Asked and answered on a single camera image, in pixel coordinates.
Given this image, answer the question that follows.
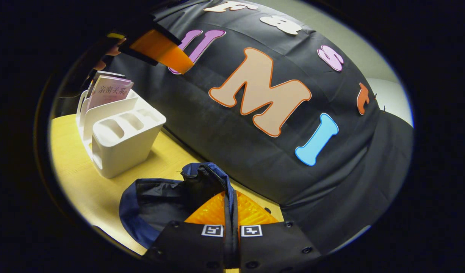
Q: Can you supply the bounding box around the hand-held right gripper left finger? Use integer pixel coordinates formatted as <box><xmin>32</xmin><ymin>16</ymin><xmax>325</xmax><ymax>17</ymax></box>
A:
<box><xmin>143</xmin><ymin>191</ymin><xmax>227</xmax><ymax>271</ymax></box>

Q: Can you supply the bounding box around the black backdrop cloth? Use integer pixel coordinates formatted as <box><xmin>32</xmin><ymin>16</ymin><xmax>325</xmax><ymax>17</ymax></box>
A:
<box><xmin>52</xmin><ymin>0</ymin><xmax>414</xmax><ymax>254</ymax></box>

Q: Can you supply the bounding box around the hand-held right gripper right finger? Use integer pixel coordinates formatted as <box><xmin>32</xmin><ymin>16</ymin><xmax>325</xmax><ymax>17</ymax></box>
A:
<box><xmin>237</xmin><ymin>191</ymin><xmax>322</xmax><ymax>271</ymax></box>

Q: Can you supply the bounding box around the pink cover book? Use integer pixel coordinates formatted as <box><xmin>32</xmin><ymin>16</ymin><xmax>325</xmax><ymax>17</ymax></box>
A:
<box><xmin>88</xmin><ymin>75</ymin><xmax>134</xmax><ymax>110</ymax></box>

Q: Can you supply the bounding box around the white plastic bookshelf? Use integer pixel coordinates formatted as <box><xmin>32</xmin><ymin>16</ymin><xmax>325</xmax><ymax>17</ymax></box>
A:
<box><xmin>75</xmin><ymin>89</ymin><xmax>167</xmax><ymax>179</ymax></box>

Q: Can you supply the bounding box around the blue schoolbag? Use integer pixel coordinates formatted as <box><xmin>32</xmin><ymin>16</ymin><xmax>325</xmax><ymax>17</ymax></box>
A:
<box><xmin>119</xmin><ymin>162</ymin><xmax>240</xmax><ymax>269</ymax></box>

